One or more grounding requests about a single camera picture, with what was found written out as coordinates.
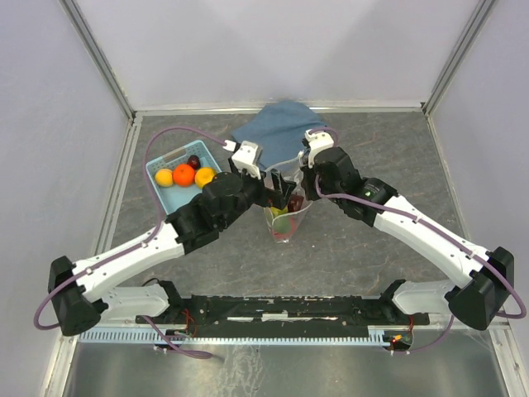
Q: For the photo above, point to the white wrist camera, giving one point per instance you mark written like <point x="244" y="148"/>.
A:
<point x="246" y="158"/>
<point x="319" y="139"/>

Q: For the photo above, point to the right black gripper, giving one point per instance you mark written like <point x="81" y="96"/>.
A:
<point x="308" y="170"/>

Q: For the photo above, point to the orange persimmon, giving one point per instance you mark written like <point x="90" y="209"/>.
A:
<point x="183" y="175"/>

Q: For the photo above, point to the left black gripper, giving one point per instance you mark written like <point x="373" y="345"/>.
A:
<point x="268" y="198"/>

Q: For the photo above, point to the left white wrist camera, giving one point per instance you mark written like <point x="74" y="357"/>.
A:
<point x="246" y="158"/>

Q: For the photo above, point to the dark red apple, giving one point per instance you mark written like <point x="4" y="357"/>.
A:
<point x="295" y="203"/>

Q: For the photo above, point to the blue folded cloth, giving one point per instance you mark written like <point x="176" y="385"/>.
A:
<point x="278" y="129"/>

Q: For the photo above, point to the clear zip top bag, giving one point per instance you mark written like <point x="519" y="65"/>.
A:
<point x="290" y="170"/>

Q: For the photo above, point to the green orange mango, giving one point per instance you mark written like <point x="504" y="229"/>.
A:
<point x="283" y="225"/>

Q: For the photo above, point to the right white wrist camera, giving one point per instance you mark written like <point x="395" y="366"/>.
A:
<point x="319" y="139"/>

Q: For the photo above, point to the aluminium frame profiles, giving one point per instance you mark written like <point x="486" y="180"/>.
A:
<point x="110" y="369"/>

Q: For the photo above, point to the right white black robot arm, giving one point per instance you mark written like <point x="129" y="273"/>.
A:
<point x="479" y="281"/>

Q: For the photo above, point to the light blue plastic basket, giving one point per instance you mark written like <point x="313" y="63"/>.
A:
<point x="173" y="197"/>

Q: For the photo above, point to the small yellow orange fruit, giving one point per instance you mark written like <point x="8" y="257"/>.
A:
<point x="164" y="178"/>

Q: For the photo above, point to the orange tangerine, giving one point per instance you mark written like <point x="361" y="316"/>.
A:
<point x="204" y="176"/>

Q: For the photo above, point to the small dark plum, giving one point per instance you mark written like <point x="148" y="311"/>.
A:
<point x="194" y="162"/>

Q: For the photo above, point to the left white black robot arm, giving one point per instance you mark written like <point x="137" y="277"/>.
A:
<point x="79" y="290"/>

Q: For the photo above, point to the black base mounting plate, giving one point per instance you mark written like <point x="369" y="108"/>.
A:
<point x="285" y="317"/>

